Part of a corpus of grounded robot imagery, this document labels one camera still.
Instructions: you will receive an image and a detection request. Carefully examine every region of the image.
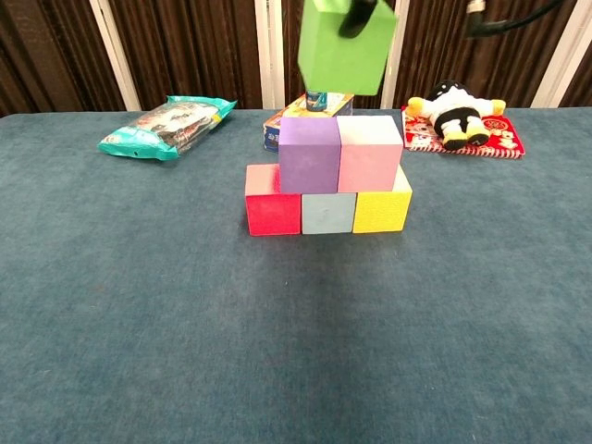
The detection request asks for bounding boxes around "brown pleated curtain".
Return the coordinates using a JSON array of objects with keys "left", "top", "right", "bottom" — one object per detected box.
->
[{"left": 0, "top": 0, "right": 592, "bottom": 119}]

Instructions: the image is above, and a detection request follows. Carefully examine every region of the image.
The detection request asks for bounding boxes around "teal snack bag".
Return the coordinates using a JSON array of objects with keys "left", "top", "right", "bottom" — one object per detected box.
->
[{"left": 96, "top": 94, "right": 239, "bottom": 162}]

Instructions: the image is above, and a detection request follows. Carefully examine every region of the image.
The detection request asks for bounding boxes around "green foam cube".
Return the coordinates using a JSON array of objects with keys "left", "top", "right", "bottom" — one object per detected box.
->
[{"left": 297, "top": 0, "right": 400, "bottom": 97}]

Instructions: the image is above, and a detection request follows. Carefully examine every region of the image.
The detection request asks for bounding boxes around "yellow foam cube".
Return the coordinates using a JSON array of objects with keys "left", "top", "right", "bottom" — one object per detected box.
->
[{"left": 351, "top": 165, "right": 413, "bottom": 234}]

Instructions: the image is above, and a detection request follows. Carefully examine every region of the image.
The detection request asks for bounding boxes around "black white plush toy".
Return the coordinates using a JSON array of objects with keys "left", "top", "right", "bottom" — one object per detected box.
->
[{"left": 406, "top": 79, "right": 507, "bottom": 151}]

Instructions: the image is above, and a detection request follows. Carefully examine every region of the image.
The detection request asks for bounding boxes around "purple foam cube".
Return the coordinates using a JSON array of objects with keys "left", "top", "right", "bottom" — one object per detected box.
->
[{"left": 277, "top": 117, "right": 342, "bottom": 194}]

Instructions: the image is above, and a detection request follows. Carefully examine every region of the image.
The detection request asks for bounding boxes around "blue yellow tissue box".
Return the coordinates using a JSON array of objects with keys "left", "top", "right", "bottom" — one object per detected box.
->
[{"left": 263, "top": 92, "right": 356, "bottom": 153}]

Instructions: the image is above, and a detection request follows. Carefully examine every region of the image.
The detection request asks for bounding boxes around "teal felt table cloth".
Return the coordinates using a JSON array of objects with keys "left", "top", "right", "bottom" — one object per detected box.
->
[{"left": 0, "top": 108, "right": 592, "bottom": 444}]

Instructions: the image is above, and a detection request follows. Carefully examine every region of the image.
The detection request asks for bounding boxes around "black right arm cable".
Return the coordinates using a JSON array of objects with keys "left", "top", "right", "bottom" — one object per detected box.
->
[{"left": 464, "top": 0, "right": 566, "bottom": 39}]

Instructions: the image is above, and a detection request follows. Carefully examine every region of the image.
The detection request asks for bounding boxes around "white frame post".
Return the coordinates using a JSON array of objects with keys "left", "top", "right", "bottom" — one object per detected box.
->
[
  {"left": 89, "top": 0, "right": 142, "bottom": 112},
  {"left": 379, "top": 0, "right": 411, "bottom": 110},
  {"left": 253, "top": 0, "right": 286, "bottom": 110},
  {"left": 530, "top": 0, "right": 592, "bottom": 109}
]

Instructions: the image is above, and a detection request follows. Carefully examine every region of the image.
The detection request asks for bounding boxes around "red foam cube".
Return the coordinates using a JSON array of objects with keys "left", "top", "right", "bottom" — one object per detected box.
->
[{"left": 244, "top": 164, "right": 302, "bottom": 238}]

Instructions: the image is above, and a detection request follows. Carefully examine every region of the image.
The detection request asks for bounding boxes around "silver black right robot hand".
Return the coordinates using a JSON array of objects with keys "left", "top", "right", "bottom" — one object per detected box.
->
[{"left": 338, "top": 0, "right": 378, "bottom": 39}]

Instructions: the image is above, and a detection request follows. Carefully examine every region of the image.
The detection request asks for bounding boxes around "blue spray bottle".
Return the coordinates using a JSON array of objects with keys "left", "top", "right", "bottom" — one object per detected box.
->
[{"left": 304, "top": 86, "right": 329, "bottom": 113}]

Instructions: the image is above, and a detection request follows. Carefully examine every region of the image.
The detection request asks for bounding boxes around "red printed spiral notebook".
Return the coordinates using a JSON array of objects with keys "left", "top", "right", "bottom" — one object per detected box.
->
[{"left": 400, "top": 105, "right": 527, "bottom": 159}]

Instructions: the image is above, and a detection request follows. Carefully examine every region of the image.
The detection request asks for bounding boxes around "light blue foam cube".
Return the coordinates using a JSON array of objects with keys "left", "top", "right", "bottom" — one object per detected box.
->
[{"left": 301, "top": 191, "right": 357, "bottom": 235}]

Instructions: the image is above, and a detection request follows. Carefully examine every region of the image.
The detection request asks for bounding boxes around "pink foam cube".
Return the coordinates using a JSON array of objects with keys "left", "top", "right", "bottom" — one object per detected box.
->
[{"left": 336, "top": 115, "right": 403, "bottom": 193}]

